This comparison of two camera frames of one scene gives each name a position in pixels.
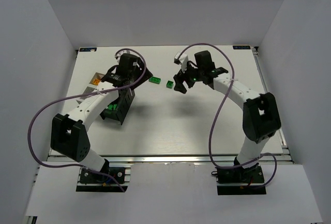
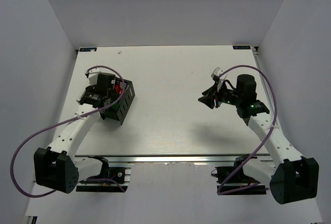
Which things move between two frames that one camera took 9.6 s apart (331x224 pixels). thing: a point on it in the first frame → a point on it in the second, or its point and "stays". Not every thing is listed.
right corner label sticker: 241,47 stays
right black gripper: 186,76 → 215,96
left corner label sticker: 93,49 stays
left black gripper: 144,75 → 114,100
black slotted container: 125,96 stays
